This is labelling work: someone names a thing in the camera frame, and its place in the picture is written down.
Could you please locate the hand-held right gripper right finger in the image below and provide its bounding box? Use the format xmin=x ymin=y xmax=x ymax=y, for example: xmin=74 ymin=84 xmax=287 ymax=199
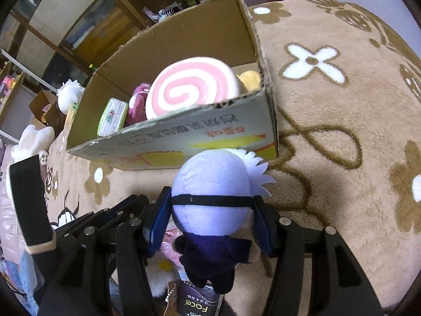
xmin=253 ymin=197 xmax=385 ymax=316

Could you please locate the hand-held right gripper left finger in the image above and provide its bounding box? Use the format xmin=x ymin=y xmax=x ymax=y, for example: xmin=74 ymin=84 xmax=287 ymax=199
xmin=39 ymin=187 xmax=173 ymax=316

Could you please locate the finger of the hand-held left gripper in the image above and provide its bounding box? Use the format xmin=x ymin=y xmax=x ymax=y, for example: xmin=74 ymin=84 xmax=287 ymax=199
xmin=49 ymin=194 xmax=150 ymax=238

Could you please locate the blindfolded white-haired plush doll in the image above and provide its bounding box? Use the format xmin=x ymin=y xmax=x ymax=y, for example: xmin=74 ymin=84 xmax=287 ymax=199
xmin=169 ymin=148 xmax=277 ymax=294

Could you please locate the cardboard box yellow print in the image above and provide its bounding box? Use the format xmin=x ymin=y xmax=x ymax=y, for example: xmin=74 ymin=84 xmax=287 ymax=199
xmin=66 ymin=0 xmax=280 ymax=172

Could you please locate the green tissue pack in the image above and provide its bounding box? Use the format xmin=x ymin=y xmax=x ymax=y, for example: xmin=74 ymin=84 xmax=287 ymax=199
xmin=97 ymin=97 xmax=129 ymax=138

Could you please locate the pink bear plush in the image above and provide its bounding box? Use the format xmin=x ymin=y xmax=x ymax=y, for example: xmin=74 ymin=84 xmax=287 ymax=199
xmin=126 ymin=82 xmax=154 ymax=127

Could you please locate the pink swirl round plush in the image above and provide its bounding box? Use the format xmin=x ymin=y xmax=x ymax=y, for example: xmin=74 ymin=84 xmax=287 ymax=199
xmin=146 ymin=56 xmax=243 ymax=121

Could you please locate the yellow banana plush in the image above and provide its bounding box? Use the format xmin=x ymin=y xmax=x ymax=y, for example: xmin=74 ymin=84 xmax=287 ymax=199
xmin=237 ymin=70 xmax=262 ymax=93

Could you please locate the pink plastic packet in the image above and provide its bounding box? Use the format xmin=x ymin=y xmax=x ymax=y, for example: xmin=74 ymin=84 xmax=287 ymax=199
xmin=161 ymin=229 xmax=186 ymax=270

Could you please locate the white duck plush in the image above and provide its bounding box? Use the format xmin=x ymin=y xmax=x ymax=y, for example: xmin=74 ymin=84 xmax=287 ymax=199
xmin=145 ymin=248 xmax=180 ymax=300

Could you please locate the dark packet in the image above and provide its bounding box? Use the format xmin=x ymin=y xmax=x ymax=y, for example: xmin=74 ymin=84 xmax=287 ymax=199
xmin=163 ymin=270 xmax=225 ymax=316

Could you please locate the large white cat plush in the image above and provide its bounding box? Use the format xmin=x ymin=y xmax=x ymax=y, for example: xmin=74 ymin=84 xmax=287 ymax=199
xmin=11 ymin=124 xmax=55 ymax=167

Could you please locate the open brown cardboard box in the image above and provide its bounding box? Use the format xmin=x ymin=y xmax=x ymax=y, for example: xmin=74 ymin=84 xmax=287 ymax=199
xmin=29 ymin=90 xmax=64 ymax=134

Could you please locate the white round plush toy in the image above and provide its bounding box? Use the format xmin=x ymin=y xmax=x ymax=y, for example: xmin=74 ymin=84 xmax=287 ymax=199
xmin=57 ymin=79 xmax=85 ymax=114

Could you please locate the brown flower blanket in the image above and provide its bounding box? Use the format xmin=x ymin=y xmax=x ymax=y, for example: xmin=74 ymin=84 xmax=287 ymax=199
xmin=43 ymin=0 xmax=421 ymax=316

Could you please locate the wooden display shelf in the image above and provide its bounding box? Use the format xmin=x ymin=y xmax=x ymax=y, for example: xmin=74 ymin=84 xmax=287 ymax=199
xmin=0 ymin=61 xmax=27 ymax=129

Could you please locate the wooden wardrobe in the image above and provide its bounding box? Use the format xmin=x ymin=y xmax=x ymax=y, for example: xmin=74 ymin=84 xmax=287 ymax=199
xmin=0 ymin=0 xmax=185 ymax=83

